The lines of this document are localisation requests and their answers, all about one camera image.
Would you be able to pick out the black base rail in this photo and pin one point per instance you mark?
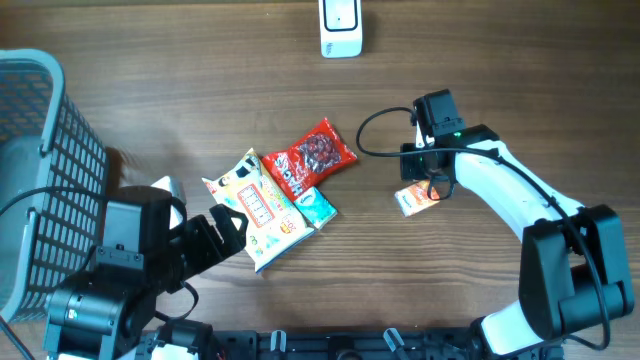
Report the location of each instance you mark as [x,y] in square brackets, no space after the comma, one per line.
[430,344]

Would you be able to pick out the teal tissue pack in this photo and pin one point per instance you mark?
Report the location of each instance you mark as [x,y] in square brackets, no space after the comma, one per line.
[315,207]

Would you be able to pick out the white yellow wet wipes pack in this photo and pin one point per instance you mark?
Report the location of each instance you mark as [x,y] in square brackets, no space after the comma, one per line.
[275,225]

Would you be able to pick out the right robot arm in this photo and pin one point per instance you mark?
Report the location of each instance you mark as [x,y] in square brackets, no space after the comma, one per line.
[574,271]

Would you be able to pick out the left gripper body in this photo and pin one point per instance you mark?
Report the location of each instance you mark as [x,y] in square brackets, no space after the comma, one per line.
[194,249]

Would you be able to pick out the white barcode scanner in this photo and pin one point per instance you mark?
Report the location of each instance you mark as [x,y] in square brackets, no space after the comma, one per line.
[341,28]

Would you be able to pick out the red candy bag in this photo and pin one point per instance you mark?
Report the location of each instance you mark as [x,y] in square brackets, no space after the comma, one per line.
[310,160]

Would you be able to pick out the orange tissue pack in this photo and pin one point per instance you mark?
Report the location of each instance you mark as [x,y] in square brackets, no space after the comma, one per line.
[417,197]

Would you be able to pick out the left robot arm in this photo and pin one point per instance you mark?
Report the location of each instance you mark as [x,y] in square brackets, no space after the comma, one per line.
[100,311]

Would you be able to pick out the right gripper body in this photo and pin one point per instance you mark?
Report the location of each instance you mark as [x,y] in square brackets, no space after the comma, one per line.
[417,166]

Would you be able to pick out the grey plastic shopping basket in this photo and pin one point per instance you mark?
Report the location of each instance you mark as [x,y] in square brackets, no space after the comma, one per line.
[52,166]

